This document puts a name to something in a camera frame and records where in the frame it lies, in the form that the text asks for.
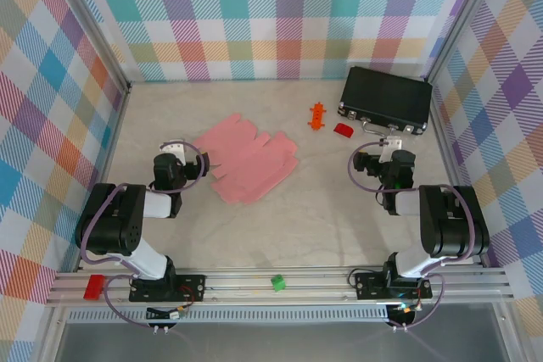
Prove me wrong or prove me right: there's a pink paper box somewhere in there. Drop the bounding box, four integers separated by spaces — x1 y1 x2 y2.
190 113 300 205

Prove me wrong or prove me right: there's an orange plastic toy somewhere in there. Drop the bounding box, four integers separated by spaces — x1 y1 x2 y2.
307 102 328 132

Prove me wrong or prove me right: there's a black hard case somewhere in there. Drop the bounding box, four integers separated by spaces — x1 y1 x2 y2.
337 66 434 139

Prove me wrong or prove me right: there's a red rectangular block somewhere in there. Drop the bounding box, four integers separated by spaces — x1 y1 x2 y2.
83 275 106 300

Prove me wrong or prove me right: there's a grey metal panel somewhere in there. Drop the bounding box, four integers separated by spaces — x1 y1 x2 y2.
54 321 510 362

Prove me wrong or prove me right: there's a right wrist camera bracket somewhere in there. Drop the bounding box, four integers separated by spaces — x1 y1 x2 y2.
378 135 403 164

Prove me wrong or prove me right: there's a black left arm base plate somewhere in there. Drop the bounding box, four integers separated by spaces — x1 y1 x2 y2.
128 273 208 304

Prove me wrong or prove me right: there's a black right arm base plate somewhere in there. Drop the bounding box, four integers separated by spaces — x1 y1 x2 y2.
354 270 434 300

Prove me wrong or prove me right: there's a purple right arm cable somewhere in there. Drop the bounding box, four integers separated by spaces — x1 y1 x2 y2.
348 140 476 331

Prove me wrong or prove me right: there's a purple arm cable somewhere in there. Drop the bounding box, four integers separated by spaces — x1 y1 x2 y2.
78 139 212 331
348 140 476 331

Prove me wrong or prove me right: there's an aluminium frame rail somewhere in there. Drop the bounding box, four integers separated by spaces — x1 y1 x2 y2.
45 266 514 308

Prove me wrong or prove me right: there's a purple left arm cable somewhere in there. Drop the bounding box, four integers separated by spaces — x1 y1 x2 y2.
78 139 212 331

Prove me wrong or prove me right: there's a black cable connector mount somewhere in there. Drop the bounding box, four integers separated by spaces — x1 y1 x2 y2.
386 301 422 333
145 304 188 336

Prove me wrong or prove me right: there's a grey slotted cable duct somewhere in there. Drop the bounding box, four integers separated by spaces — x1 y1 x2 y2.
67 309 389 324

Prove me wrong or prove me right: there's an aluminium frame post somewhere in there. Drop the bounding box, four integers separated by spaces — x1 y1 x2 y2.
40 0 132 94
426 0 504 81

